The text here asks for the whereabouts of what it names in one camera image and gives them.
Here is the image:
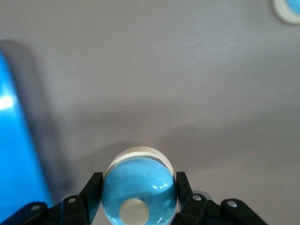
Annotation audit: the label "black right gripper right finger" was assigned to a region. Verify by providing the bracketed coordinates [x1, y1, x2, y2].
[172, 171, 268, 225]

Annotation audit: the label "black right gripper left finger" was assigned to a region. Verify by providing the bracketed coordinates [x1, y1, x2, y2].
[0, 172, 104, 225]

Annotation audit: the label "blue service bell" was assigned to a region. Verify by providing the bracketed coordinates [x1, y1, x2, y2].
[271, 0, 300, 25]
[101, 145, 178, 225]

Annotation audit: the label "blue plastic tray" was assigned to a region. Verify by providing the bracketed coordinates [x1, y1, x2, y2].
[0, 49, 53, 220]

